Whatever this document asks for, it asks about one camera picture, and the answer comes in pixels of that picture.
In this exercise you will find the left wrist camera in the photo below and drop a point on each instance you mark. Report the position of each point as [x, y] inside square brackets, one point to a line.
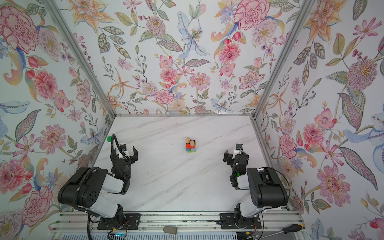
[122, 151]

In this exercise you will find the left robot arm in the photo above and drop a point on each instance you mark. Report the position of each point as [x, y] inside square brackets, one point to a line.
[83, 190]

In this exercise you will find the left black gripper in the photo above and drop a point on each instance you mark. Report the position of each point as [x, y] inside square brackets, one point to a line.
[136, 157]

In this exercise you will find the grey oval tag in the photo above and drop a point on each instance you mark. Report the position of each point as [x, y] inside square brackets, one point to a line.
[170, 230]

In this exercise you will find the black handled screwdriver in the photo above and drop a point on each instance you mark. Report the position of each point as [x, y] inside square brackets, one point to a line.
[291, 229]

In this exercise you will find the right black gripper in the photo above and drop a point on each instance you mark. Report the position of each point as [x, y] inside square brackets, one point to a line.
[229, 157]

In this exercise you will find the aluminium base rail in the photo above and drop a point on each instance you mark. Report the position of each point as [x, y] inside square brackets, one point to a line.
[269, 221]

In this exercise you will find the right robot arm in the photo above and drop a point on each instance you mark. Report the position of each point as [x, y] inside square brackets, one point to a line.
[265, 188]

